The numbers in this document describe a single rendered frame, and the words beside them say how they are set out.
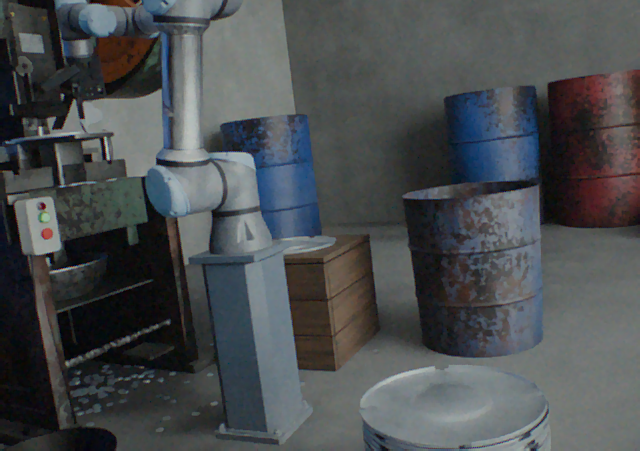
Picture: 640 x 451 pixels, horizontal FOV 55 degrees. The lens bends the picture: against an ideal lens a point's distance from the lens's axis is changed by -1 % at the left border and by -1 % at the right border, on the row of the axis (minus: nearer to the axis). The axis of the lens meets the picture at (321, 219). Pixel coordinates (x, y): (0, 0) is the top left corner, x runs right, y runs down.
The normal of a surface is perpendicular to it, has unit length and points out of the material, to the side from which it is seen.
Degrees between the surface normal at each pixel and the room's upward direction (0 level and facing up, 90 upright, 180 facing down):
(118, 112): 90
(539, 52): 90
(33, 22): 90
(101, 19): 107
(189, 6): 102
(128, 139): 90
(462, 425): 0
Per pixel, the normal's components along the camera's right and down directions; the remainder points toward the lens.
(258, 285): 0.36, 0.07
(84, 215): 0.86, -0.04
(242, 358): -0.40, 0.16
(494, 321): 0.01, 0.16
